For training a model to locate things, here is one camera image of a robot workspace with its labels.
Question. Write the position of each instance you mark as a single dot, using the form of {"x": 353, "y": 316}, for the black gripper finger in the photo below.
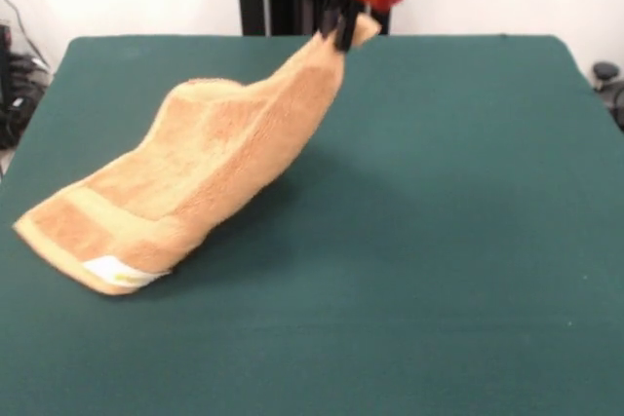
{"x": 347, "y": 26}
{"x": 330, "y": 14}

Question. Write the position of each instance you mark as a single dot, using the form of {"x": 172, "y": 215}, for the orange-tan terry towel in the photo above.
{"x": 205, "y": 167}

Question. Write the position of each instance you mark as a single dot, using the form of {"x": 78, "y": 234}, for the dark green table cloth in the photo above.
{"x": 439, "y": 240}

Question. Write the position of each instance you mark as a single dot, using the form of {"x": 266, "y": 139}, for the black round-headed stand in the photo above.
{"x": 607, "y": 72}

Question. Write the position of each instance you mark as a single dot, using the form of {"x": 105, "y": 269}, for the black equipment pile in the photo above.
{"x": 19, "y": 94}

